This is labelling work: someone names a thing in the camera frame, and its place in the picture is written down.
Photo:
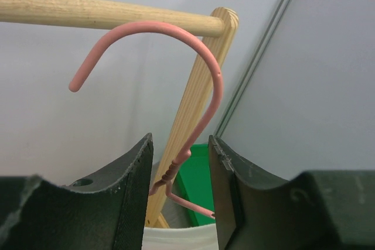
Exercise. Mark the white t shirt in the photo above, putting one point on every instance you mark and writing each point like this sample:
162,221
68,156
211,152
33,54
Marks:
202,237

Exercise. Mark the pink wire hanger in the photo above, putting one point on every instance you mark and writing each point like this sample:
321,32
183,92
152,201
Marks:
200,101

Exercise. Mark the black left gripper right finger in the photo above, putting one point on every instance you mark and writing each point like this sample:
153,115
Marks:
317,209

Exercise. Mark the wooden clothes rack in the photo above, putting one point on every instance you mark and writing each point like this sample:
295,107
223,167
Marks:
209,36

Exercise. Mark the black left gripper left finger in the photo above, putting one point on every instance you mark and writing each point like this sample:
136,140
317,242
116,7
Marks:
103,210

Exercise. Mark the green plastic tray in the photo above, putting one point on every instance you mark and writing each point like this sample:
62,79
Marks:
193,178

